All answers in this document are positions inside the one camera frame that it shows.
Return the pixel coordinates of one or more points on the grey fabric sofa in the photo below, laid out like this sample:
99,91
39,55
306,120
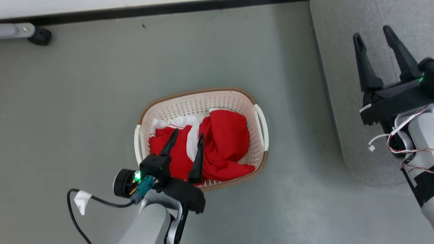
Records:
342,84

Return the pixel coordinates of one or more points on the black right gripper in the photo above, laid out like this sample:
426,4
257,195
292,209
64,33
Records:
395,101

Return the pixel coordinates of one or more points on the red and white garment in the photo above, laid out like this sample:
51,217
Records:
225,142

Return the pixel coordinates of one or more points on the grey metal frame leg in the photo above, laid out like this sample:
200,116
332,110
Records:
13,30

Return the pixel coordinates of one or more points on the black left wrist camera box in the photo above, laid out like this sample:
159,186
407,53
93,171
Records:
156,166

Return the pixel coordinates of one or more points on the black baseboard strip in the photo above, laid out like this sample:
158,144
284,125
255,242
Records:
135,13

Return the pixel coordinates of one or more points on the cream perforated laundry basket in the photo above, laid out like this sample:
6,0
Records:
203,101

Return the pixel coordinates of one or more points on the black rubber foot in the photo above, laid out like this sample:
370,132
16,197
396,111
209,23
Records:
40,36

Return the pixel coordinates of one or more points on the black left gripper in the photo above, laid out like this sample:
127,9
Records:
184,196

